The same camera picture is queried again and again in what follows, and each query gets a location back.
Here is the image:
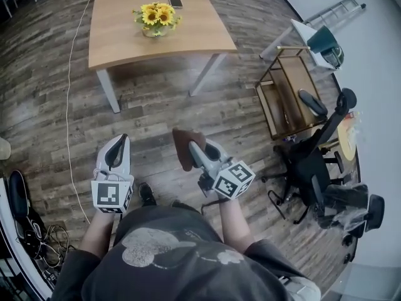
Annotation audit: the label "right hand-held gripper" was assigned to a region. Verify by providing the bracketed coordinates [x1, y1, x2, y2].
[187, 139, 256, 201]

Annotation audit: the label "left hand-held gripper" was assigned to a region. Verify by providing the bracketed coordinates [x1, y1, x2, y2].
[90, 134, 135, 216]

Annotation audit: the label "brown cloth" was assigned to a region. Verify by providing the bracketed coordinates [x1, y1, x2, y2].
[172, 127, 207, 173]

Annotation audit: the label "yellow sunflower bouquet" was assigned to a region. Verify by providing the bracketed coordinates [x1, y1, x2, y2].
[132, 1, 183, 39]

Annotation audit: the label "person's right forearm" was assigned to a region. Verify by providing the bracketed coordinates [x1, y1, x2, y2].
[218, 198, 256, 254]

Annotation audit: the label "person's left forearm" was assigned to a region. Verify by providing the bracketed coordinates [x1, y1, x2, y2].
[79, 210, 122, 257]

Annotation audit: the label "person's left black shoe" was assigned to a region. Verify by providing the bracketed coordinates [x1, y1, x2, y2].
[138, 182, 157, 208]

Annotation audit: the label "black office chair with headrest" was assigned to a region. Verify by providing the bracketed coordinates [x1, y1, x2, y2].
[261, 88, 358, 226]

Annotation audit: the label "black padded object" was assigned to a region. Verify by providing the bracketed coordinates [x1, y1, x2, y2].
[8, 170, 31, 219]

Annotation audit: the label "beige object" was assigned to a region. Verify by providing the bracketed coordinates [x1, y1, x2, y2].
[0, 136, 12, 161]

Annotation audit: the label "person's dark printed t-shirt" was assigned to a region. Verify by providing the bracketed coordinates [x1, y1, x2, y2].
[51, 205, 315, 301]

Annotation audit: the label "wooden table with white legs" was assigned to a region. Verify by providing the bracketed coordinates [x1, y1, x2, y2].
[88, 0, 239, 114]

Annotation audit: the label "black slipper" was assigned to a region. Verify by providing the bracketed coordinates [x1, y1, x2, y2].
[298, 88, 328, 117]

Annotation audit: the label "round yellow table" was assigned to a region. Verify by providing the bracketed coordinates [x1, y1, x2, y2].
[336, 111, 362, 162]

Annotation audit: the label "plastic-wrapped black office chair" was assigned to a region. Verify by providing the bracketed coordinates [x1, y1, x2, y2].
[313, 183, 386, 265]

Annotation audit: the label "small white table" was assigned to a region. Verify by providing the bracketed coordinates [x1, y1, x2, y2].
[259, 18, 340, 72]

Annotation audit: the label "person's light trousers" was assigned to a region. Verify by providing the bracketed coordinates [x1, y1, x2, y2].
[278, 276, 322, 301]

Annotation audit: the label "metal ladder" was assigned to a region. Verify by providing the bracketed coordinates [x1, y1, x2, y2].
[302, 0, 368, 28]

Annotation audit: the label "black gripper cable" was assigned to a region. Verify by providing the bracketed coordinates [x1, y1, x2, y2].
[200, 197, 229, 214]

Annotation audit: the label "long white floor cable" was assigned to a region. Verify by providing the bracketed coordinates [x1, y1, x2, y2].
[65, 0, 96, 226]

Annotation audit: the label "wooden cart with gold frame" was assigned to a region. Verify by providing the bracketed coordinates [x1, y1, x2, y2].
[254, 45, 330, 141]

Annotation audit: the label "bundle of black cables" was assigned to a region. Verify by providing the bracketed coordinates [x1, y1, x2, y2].
[14, 217, 76, 270]

